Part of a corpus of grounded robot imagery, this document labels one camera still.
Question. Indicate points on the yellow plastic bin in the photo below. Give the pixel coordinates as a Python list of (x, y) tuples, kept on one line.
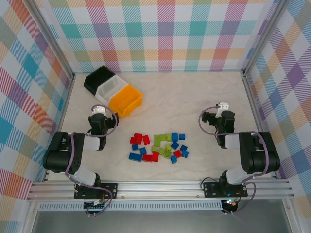
[(126, 102)]

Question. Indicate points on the white plastic bin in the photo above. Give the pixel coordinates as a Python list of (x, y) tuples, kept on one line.
[(109, 88)]

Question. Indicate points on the black plastic bin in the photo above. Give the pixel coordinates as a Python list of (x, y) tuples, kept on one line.
[(92, 82)]

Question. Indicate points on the long blue lego brick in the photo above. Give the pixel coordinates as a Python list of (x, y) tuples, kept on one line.
[(135, 157)]

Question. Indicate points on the tall red lego brick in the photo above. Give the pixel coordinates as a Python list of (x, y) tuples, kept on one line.
[(146, 139)]

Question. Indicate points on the green lego brick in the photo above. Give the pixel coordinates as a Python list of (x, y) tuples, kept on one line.
[(157, 139), (168, 147), (163, 137), (167, 154), (154, 147), (168, 138), (161, 151)]

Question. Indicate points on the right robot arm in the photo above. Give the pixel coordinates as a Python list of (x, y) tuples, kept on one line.
[(262, 157)]

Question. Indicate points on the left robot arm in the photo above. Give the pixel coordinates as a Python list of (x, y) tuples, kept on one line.
[(60, 155)]

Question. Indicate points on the grey metal panel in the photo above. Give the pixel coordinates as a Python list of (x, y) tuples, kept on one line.
[(158, 222)]

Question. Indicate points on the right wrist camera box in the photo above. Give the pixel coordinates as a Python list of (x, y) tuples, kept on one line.
[(223, 106)]

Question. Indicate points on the aluminium table side rail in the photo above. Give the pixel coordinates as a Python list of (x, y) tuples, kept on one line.
[(64, 116), (255, 116)]

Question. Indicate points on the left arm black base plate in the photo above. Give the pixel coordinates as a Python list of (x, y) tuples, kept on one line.
[(109, 190)]

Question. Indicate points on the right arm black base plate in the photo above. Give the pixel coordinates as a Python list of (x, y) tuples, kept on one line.
[(211, 189)]

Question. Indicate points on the aluminium mounting rail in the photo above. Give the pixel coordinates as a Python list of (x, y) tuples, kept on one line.
[(158, 189)]

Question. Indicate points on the aluminium frame post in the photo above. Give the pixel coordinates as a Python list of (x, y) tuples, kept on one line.
[(49, 38), (264, 36)]

